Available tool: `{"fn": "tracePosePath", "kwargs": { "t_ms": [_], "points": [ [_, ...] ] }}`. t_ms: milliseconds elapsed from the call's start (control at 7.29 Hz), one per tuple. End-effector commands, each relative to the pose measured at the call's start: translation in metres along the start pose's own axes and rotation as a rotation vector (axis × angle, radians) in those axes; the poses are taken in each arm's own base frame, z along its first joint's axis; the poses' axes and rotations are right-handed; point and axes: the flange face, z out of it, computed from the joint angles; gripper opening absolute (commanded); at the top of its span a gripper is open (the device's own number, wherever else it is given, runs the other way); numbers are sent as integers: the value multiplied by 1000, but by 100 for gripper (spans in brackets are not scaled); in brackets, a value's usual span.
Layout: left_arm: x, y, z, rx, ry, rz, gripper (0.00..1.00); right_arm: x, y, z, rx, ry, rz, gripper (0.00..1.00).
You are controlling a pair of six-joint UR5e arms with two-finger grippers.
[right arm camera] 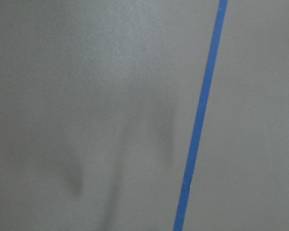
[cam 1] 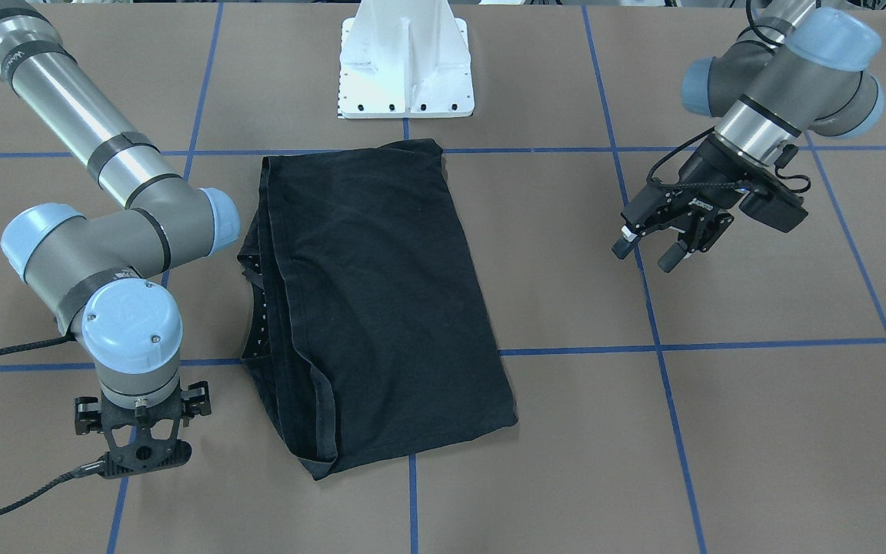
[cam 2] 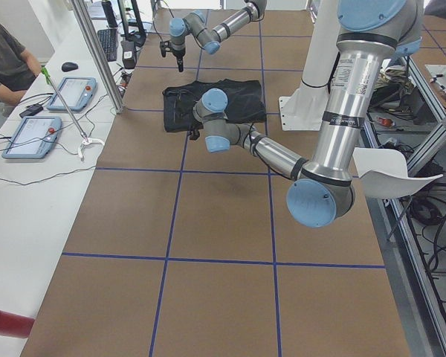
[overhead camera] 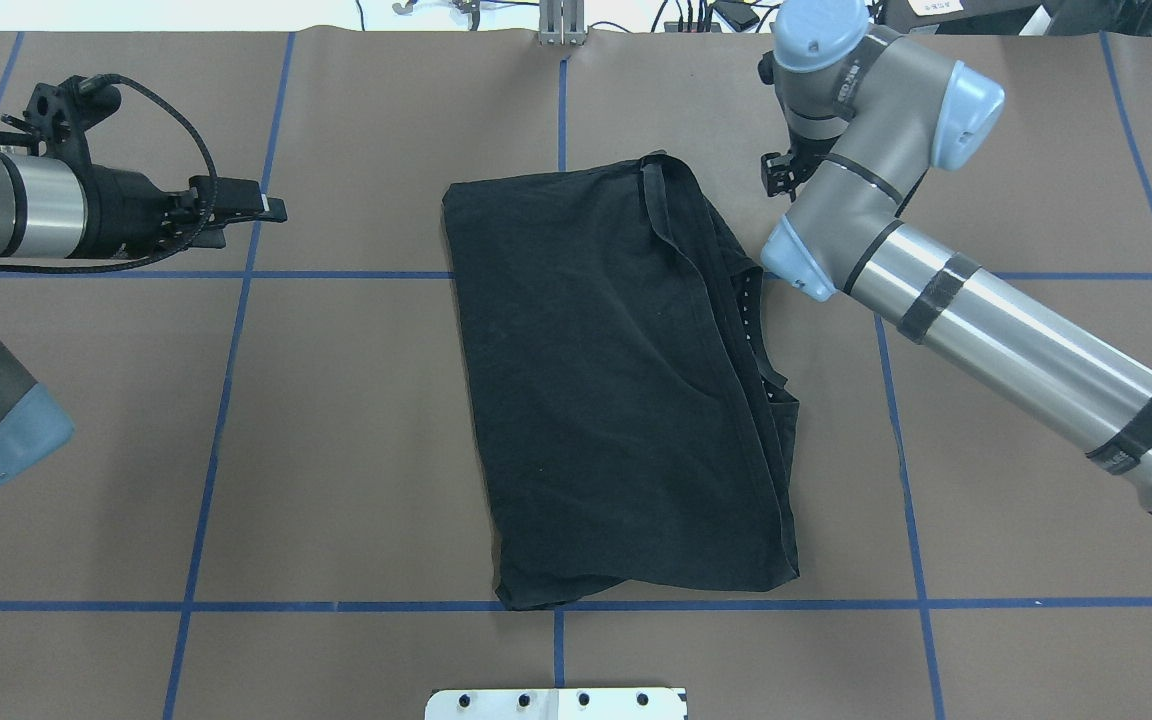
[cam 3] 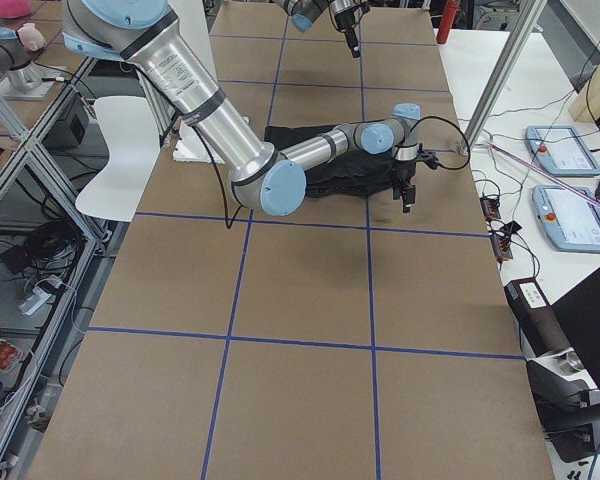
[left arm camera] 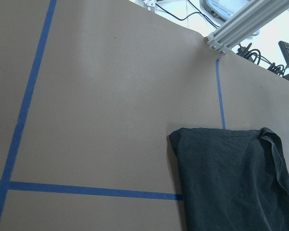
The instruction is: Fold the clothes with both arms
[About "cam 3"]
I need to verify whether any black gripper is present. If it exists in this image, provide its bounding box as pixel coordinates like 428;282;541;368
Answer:
392;160;416;214
332;7;368;59

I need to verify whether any black graphic t-shirt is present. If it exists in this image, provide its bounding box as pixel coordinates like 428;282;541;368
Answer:
264;125;392;198

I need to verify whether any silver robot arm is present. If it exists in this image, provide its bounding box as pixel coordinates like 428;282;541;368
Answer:
274;0;371;58
62;1;420;216

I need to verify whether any red cylinder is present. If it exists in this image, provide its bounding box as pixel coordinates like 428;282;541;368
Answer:
436;0;459;45

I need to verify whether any upper blue teach pendant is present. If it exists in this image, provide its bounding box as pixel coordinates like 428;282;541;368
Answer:
525;126;600;177

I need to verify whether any blue teach pendant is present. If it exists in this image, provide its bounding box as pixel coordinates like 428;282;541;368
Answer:
531;185;600;254
525;126;600;177

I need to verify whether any lower blue teach pendant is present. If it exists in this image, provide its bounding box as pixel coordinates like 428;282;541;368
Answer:
531;185;600;254

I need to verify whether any black monitor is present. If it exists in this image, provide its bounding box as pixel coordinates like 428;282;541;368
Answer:
553;267;600;388

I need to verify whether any white plastic chair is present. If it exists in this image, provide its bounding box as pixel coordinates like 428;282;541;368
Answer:
75;96;160;222

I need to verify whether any pink plush toy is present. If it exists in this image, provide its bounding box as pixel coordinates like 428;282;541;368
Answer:
0;0;31;19

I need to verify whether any white power strip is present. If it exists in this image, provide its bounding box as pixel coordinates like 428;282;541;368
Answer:
18;275;63;316

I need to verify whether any aluminium frame post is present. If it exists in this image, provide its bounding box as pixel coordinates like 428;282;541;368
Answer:
459;0;547;155

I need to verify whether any aluminium table frame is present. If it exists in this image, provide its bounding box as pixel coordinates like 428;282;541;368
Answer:
0;45;122;479

